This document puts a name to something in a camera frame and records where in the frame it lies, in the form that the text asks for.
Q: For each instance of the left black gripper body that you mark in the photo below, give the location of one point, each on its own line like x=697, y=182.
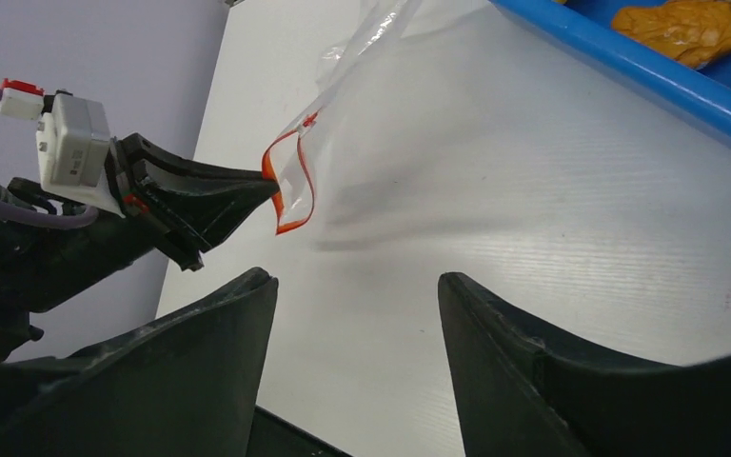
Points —
x=42, y=268

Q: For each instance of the blue plastic bin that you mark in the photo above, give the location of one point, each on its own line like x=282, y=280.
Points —
x=701, y=98

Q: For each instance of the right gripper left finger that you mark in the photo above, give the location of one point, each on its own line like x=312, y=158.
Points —
x=183, y=385

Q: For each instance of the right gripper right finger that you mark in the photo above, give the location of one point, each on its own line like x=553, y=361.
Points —
x=525, y=387

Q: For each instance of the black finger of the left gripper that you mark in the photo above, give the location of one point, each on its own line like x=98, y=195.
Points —
x=186, y=207

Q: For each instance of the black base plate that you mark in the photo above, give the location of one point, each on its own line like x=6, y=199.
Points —
x=272, y=436

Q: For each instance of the clear zip top bag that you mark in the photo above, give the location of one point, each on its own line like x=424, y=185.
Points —
x=422, y=142

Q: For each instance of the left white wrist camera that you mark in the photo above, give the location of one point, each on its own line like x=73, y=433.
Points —
x=72, y=141

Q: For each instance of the orange fried toy piece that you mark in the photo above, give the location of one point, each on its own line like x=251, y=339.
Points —
x=692, y=33

